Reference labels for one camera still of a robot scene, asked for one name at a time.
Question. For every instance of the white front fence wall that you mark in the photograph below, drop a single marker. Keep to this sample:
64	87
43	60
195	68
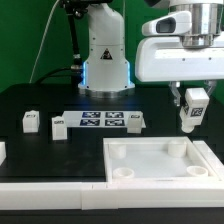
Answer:
88	196

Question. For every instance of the white right fence wall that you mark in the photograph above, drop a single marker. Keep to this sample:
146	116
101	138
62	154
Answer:
211	158

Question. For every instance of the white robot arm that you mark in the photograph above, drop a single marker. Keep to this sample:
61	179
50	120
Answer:
187	44

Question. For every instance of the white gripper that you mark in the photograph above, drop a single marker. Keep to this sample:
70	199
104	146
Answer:
160	59

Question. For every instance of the white sheet with tags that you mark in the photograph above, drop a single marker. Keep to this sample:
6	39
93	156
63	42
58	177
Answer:
98	119

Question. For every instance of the white square tabletop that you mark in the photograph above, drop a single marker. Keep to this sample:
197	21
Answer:
141	159

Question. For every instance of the white left fence wall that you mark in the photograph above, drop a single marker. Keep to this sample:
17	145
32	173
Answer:
2	152

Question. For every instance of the white fence wall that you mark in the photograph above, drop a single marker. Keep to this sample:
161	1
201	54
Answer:
211	158
2	152
88	196

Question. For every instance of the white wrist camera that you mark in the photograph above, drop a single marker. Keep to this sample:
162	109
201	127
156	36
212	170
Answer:
174	24

